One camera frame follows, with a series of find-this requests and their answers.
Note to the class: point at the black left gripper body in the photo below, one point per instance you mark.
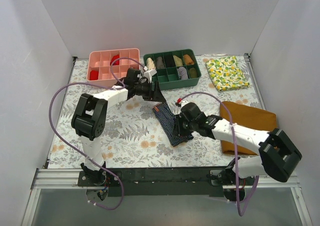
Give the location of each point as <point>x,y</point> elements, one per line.
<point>154,91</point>

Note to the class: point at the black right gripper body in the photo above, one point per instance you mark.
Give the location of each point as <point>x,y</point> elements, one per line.
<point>180,125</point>

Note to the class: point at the navy striped underwear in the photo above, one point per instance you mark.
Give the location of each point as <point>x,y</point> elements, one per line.
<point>167,121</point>

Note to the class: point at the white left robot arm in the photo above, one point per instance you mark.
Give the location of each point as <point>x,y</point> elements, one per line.
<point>89,118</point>

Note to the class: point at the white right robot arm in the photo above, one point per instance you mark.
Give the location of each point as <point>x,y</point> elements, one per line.
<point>276,155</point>

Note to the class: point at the cream rolled underwear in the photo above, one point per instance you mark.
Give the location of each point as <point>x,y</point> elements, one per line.
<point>150,64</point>

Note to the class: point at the grey striped rolled underwear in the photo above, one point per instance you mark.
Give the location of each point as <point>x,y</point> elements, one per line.
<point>183,73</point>

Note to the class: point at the black rolled underwear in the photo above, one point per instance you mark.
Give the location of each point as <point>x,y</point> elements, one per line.
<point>169,61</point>

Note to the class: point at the beige yellow rolled underwear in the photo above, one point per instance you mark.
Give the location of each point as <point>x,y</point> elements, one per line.
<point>178,61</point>

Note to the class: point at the olive green rolled underwear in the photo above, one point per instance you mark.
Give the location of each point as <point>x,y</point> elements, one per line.
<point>193,73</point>

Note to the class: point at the orange brown rolled underwear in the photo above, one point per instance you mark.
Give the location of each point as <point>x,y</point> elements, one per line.
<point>188,59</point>

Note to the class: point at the red rolled sock top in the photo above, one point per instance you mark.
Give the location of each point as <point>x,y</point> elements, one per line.
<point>115,60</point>

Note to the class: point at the red rolled sock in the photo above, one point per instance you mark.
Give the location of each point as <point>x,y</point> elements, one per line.
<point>115,60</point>
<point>94,75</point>

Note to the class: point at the green divided organizer box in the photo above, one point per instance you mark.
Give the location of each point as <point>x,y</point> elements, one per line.
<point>174,69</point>

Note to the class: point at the pink divided organizer box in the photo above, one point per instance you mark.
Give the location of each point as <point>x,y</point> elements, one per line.
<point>100,61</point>

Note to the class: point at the floral patterned table mat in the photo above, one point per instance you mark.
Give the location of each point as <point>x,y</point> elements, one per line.
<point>134,138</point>

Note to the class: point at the red rolled sock bottom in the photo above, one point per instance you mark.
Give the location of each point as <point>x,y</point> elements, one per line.
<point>94,75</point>

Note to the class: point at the mustard brown folded cloth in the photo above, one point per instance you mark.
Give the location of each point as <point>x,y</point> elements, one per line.
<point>247,116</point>

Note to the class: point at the lemon print folded cloth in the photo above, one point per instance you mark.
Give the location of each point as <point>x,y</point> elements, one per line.
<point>225,74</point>

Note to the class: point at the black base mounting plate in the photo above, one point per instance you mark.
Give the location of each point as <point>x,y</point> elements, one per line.
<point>161,181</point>

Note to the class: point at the aluminium frame rail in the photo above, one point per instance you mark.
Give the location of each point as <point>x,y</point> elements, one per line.
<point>68,179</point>

